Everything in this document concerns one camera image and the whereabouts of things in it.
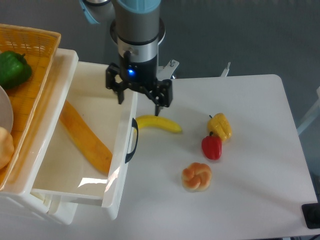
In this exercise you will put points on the bread bun in basket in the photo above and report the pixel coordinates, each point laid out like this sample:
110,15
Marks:
7,148

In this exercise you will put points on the upper white drawer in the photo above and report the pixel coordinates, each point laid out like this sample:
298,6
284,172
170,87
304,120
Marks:
64,171

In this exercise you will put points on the white object at right edge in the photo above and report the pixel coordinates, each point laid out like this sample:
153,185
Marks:
310,115

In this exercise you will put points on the yellow woven basket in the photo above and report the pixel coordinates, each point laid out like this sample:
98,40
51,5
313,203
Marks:
39,47

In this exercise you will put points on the green bell pepper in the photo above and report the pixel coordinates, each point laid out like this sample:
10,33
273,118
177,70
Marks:
14,69

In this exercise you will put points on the yellow bell pepper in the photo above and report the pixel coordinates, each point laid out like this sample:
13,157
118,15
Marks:
219,126

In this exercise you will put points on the round knotted bread roll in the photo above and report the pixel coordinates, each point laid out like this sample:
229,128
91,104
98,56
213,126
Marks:
196,177

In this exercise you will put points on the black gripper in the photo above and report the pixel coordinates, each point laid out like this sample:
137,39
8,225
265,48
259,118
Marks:
139,77

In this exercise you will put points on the red bell pepper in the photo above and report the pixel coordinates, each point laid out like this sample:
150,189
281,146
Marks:
211,146

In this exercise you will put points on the black drawer handle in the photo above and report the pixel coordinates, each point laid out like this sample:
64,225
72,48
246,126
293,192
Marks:
134,135

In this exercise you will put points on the white drawer cabinet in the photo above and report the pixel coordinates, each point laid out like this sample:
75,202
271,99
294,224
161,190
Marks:
16,198

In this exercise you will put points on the white drawer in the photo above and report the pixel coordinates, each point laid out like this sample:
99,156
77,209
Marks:
64,171
59,211

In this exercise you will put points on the long orange bread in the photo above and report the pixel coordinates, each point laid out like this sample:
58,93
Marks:
91,147

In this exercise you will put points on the black device at edge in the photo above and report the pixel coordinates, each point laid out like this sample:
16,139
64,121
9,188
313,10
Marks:
311,214

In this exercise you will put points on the white plate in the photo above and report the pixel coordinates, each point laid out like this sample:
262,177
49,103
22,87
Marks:
6,111

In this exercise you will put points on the yellow banana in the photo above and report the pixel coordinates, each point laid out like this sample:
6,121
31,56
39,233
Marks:
152,121

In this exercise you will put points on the lower white drawer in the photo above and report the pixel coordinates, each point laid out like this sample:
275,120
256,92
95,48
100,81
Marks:
59,211

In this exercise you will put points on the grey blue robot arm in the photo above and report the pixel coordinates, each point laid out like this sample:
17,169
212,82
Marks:
137,30

